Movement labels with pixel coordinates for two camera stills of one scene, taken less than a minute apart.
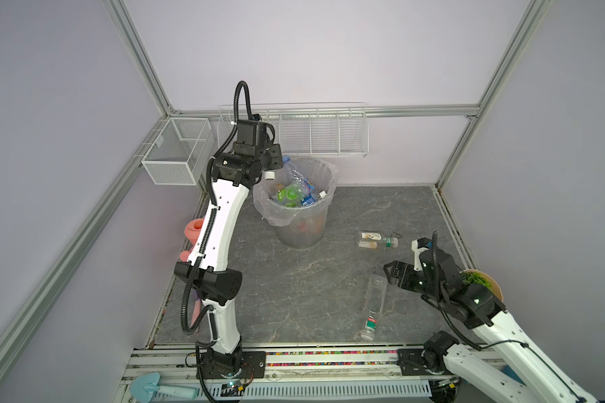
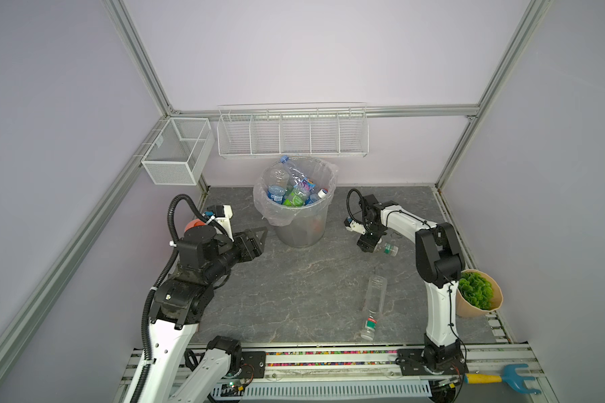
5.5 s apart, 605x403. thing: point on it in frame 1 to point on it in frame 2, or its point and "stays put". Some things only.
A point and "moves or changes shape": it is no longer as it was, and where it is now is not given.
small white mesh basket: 178,153 stays put
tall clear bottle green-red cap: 376,291 stays put
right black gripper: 403,280 to 366,243
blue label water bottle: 312,196 stays put
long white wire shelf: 306,129 stays put
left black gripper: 276,153 to 256,248
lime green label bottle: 291,195 moves or changes shape
